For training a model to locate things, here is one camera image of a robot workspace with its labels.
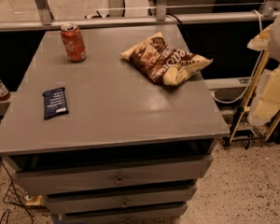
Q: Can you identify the dark blue rxbar wrapper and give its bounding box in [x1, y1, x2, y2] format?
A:
[42, 87, 69, 120]

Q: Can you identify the orange coke can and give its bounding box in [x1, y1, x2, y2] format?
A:
[61, 23, 87, 63]

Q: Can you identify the brown yellow chip bag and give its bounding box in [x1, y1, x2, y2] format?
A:
[120, 32, 213, 87]

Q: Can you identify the grey drawer cabinet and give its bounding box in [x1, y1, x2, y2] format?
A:
[0, 25, 231, 224]

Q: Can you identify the middle grey drawer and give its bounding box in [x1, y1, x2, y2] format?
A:
[45, 185, 197, 214]

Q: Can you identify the grey drawer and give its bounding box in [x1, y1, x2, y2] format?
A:
[13, 155, 213, 195]
[63, 203, 187, 224]
[45, 185, 197, 214]

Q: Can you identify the top grey drawer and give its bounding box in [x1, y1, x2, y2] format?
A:
[13, 155, 213, 195]

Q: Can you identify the bottom grey drawer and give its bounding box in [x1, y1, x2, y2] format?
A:
[63, 203, 187, 224]

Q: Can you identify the white cable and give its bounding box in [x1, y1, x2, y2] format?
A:
[212, 9, 265, 105]

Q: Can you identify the black wire basket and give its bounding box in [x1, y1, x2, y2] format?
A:
[0, 161, 35, 224]

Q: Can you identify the metal guard rail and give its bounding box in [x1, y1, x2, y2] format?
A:
[0, 0, 280, 32]

